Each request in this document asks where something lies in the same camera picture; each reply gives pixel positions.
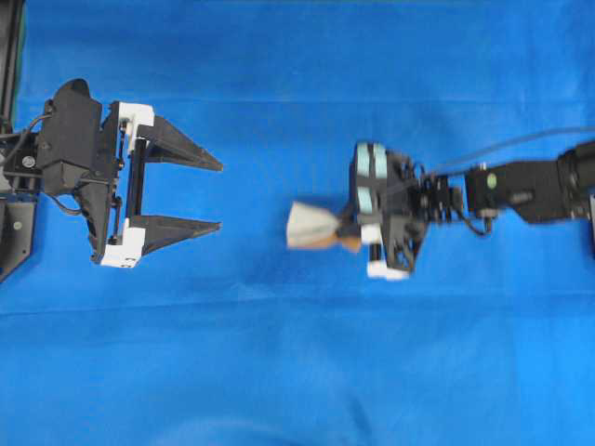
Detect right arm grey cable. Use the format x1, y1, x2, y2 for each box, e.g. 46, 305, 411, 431
431, 124, 595, 180

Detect white and orange sponge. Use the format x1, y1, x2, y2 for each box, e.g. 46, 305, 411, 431
285, 202, 363, 253

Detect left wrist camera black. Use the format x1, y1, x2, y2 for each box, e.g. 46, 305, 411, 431
37, 78, 102, 196

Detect blue table cloth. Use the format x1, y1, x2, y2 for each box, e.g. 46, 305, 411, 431
1, 1, 594, 445

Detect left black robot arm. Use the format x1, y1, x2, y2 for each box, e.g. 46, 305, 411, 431
1, 82, 223, 278

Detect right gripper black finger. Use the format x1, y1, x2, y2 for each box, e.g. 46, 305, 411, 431
337, 225, 362, 242
336, 208, 361, 232

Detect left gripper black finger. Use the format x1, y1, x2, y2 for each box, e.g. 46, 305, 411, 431
134, 216, 221, 256
137, 116, 223, 172

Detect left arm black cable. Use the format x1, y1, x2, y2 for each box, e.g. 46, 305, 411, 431
0, 113, 52, 164

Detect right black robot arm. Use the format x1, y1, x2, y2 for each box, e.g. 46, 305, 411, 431
336, 141, 594, 280

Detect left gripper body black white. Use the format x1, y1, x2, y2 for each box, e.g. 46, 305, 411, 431
86, 100, 157, 270

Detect black table edge frame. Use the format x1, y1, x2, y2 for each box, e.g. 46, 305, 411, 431
1, 0, 25, 133

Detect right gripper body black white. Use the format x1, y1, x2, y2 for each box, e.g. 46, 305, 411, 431
353, 142, 429, 281

